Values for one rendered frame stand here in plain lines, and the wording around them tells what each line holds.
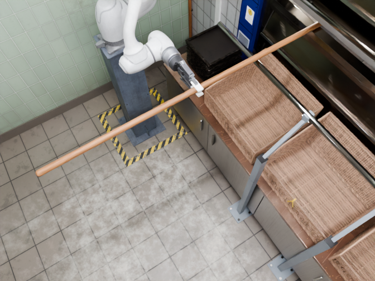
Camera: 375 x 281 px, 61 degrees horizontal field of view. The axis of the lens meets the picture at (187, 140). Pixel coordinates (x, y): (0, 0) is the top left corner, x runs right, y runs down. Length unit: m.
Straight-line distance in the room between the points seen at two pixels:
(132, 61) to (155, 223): 1.33
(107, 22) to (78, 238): 1.56
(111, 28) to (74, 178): 1.34
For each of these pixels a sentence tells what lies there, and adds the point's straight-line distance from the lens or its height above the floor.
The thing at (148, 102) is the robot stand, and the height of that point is 0.40.
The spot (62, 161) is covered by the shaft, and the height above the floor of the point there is 1.21.
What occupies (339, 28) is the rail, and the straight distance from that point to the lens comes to 1.57.
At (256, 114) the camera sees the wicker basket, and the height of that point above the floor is 0.59.
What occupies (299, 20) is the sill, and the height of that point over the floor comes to 1.18.
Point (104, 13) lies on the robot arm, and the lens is 1.89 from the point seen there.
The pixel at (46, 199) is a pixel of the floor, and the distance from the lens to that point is 2.80.
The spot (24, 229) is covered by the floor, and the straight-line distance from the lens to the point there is 2.80.
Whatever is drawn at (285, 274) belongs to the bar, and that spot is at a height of 0.01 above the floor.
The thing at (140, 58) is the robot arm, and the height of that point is 1.23.
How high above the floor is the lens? 2.42
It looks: 62 degrees down
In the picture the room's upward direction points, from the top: 3 degrees counter-clockwise
